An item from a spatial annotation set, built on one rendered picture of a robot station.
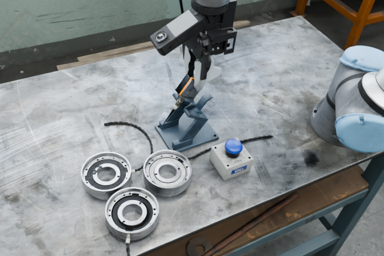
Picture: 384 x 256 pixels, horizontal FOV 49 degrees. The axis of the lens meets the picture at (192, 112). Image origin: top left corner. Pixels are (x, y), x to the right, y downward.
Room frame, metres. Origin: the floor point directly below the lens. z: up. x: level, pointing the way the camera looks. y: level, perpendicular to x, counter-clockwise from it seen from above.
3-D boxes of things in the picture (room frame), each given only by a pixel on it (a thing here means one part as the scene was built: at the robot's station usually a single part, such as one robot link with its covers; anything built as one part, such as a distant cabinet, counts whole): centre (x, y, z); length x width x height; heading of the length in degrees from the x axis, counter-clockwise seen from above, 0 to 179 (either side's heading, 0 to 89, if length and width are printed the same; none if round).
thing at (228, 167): (0.63, -0.11, 0.82); 0.08 x 0.07 x 0.05; 121
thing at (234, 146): (0.62, -0.10, 0.85); 0.04 x 0.04 x 0.05
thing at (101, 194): (0.54, 0.17, 0.82); 0.10 x 0.10 x 0.04
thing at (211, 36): (0.73, -0.02, 1.10); 0.09 x 0.08 x 0.12; 123
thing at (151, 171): (0.56, 0.04, 0.82); 0.08 x 0.08 x 0.02
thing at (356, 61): (0.79, -0.39, 0.97); 0.13 x 0.12 x 0.14; 171
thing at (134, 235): (0.45, 0.10, 0.82); 0.10 x 0.10 x 0.04
